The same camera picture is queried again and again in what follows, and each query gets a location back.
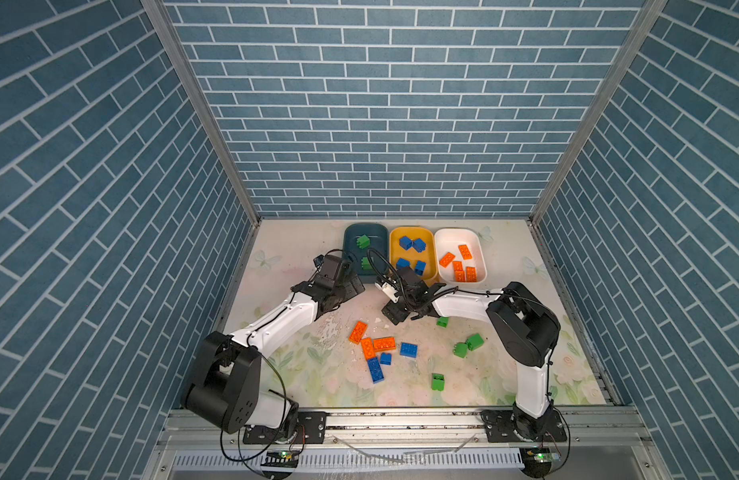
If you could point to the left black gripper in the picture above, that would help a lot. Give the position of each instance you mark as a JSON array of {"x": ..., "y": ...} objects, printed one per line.
[{"x": 351, "y": 290}]

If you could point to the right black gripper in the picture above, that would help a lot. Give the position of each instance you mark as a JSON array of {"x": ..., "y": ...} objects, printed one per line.
[{"x": 390, "y": 313}]

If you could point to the yellow plastic bin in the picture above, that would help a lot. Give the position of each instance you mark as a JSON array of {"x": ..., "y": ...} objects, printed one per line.
[{"x": 428, "y": 255}]

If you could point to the dark teal plastic bin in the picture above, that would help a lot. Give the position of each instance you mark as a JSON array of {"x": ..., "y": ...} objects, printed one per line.
[{"x": 379, "y": 241}]

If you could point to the white plastic bin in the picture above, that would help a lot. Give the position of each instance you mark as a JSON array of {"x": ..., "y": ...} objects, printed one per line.
[{"x": 460, "y": 256}]

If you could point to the orange L-shaped lego brick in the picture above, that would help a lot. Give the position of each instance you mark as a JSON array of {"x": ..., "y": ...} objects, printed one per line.
[{"x": 371, "y": 347}]

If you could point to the long blue lego brick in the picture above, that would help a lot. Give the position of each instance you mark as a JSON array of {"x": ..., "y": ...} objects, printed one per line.
[{"x": 375, "y": 370}]

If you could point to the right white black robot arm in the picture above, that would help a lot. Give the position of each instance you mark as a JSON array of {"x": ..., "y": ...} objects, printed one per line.
[{"x": 528, "y": 330}]

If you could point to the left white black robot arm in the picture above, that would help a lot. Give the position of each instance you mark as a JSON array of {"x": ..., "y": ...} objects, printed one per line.
[{"x": 224, "y": 384}]

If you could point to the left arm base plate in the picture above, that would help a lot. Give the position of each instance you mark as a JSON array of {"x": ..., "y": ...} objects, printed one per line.
[{"x": 307, "y": 427}]

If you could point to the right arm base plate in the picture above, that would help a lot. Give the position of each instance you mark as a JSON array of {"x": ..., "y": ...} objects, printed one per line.
[{"x": 513, "y": 425}]

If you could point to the aluminium front rail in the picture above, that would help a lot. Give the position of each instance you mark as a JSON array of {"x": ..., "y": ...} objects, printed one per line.
[{"x": 425, "y": 427}]

